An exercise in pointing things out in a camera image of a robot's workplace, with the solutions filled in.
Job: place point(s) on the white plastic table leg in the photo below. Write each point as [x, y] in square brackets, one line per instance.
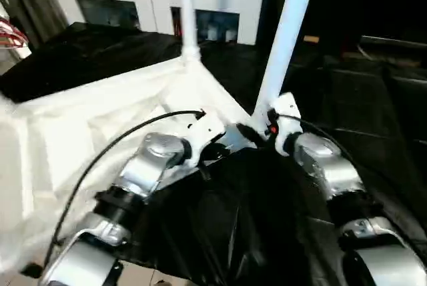
[187, 16]
[287, 32]

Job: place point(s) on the white plastic table top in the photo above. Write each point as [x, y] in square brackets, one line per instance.
[83, 116]

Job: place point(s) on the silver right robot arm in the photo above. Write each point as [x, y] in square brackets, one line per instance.
[333, 166]

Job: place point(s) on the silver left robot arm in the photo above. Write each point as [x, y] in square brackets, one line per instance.
[146, 166]

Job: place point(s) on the black mat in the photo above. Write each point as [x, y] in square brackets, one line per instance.
[267, 199]

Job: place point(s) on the small tan label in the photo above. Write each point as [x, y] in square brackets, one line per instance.
[311, 38]

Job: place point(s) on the long dark bar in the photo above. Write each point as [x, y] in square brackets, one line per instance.
[393, 44]

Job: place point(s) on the grey curtain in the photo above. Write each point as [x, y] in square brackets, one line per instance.
[33, 6]

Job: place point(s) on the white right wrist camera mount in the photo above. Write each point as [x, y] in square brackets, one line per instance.
[287, 116]

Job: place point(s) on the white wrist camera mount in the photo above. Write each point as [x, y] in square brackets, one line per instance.
[207, 129]
[287, 116]

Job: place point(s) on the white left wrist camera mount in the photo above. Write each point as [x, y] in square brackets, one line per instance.
[207, 129]

